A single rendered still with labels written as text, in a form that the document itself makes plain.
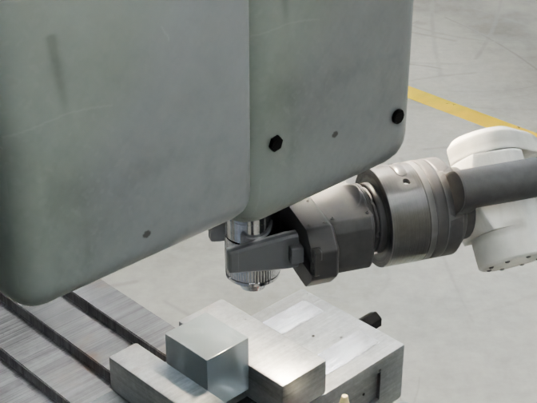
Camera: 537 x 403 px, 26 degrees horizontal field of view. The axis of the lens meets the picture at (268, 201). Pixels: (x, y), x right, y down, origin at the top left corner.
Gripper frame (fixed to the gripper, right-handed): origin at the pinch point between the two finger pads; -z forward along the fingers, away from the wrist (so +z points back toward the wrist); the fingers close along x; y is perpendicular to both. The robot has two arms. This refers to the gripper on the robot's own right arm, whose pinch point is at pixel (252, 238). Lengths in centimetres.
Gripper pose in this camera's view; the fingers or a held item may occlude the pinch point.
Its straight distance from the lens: 98.2
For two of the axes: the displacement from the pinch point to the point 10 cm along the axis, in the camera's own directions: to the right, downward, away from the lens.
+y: 0.1, 8.8, 4.8
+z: 9.5, -1.6, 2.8
